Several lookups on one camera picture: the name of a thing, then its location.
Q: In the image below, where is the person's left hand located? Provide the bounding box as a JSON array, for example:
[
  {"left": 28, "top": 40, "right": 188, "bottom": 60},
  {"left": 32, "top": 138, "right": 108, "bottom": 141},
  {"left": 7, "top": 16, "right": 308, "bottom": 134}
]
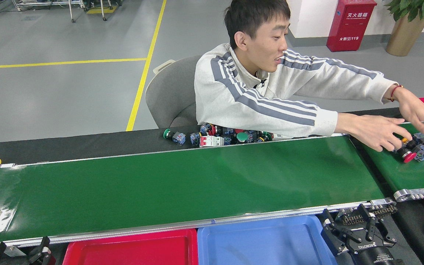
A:
[{"left": 393, "top": 87, "right": 424, "bottom": 144}]

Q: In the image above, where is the black drive chain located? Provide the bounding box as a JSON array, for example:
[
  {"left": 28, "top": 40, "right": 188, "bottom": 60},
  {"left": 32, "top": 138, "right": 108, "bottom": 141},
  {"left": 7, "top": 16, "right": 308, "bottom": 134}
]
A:
[{"left": 341, "top": 204, "right": 398, "bottom": 226}]

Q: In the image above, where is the red fire extinguisher cabinet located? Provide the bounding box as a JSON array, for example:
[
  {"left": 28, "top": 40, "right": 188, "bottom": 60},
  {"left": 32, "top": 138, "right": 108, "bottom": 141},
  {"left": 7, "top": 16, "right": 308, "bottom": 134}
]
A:
[{"left": 326, "top": 0, "right": 377, "bottom": 52}]

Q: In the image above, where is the blue plastic tray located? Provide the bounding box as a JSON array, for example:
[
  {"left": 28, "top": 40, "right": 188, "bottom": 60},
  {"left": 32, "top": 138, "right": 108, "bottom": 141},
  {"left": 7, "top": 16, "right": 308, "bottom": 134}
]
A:
[{"left": 197, "top": 215, "right": 339, "bottom": 265}]

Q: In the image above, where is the potted plant in gold pot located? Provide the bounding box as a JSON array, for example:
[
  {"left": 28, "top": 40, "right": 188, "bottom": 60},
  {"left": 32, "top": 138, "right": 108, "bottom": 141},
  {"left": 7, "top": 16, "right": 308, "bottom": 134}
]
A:
[{"left": 383, "top": 0, "right": 424, "bottom": 57}]

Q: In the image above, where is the person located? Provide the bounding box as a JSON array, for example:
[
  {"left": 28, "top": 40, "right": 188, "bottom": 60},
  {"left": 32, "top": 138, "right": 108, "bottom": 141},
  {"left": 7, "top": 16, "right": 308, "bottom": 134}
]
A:
[{"left": 194, "top": 0, "right": 424, "bottom": 152}]

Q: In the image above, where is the short green conveyor belt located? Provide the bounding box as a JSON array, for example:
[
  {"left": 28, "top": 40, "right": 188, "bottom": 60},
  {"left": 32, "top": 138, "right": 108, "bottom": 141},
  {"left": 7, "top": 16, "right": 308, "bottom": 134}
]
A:
[{"left": 359, "top": 120, "right": 424, "bottom": 202}]

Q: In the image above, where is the red plastic tray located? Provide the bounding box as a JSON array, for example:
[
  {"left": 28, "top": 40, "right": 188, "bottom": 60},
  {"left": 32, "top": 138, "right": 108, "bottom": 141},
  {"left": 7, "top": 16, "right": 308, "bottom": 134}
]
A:
[{"left": 62, "top": 228, "right": 199, "bottom": 265}]

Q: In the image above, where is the person's right hand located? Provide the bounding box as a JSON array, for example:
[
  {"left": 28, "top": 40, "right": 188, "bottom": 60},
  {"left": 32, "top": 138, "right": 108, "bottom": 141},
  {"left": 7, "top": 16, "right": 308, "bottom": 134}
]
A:
[{"left": 354, "top": 114, "right": 413, "bottom": 152}]

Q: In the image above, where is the long green conveyor belt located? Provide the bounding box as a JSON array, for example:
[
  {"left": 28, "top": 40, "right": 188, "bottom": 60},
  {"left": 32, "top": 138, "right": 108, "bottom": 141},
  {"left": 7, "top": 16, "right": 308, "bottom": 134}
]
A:
[{"left": 0, "top": 133, "right": 398, "bottom": 252}]

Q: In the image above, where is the grey chair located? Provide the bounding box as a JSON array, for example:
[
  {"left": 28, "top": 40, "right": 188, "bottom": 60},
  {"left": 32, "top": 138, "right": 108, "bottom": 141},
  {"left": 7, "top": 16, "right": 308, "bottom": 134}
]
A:
[{"left": 145, "top": 55, "right": 202, "bottom": 128}]

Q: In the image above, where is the yellow push button switch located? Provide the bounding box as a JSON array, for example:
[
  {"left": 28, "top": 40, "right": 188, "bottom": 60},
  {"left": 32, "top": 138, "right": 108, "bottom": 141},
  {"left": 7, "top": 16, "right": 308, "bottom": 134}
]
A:
[{"left": 401, "top": 132, "right": 424, "bottom": 148}]

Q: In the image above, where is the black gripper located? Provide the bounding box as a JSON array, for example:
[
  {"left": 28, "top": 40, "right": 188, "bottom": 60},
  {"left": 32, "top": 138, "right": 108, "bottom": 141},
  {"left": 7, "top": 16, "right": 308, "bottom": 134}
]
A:
[{"left": 321, "top": 203, "right": 405, "bottom": 265}]

